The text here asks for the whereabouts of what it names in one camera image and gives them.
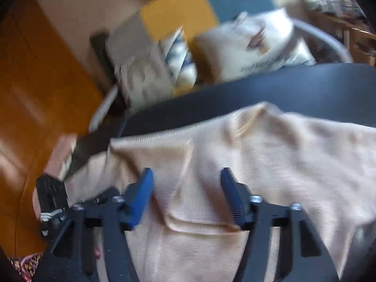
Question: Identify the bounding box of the folded pink garment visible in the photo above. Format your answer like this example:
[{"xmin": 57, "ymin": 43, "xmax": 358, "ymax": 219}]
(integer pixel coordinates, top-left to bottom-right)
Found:
[{"xmin": 32, "ymin": 133, "xmax": 78, "ymax": 218}]

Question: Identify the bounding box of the wooden side table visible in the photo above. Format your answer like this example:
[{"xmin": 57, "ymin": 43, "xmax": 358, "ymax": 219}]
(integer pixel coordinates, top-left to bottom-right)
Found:
[{"xmin": 308, "ymin": 11, "xmax": 375, "ymax": 67}]

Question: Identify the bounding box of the grey yellow blue sofa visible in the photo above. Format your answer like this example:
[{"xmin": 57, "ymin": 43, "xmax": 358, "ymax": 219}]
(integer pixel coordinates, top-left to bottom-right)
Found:
[{"xmin": 89, "ymin": 0, "xmax": 353, "ymax": 131}]

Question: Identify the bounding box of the deer print cushion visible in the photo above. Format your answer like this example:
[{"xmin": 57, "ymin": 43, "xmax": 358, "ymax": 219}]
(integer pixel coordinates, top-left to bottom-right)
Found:
[{"xmin": 195, "ymin": 8, "xmax": 316, "ymax": 82}]

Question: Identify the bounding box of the black leather ottoman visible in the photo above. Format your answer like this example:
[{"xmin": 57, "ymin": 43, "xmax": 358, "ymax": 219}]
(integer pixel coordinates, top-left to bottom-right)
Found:
[{"xmin": 70, "ymin": 64, "xmax": 375, "ymax": 281}]

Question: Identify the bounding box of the beige knit sweater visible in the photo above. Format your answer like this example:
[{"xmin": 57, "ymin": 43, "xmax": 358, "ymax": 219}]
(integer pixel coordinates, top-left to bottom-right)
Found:
[{"xmin": 66, "ymin": 103, "xmax": 375, "ymax": 281}]

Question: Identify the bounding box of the tiger print cushion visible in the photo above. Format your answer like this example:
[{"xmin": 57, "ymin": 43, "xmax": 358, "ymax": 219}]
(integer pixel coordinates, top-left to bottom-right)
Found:
[{"xmin": 115, "ymin": 26, "xmax": 198, "ymax": 110}]

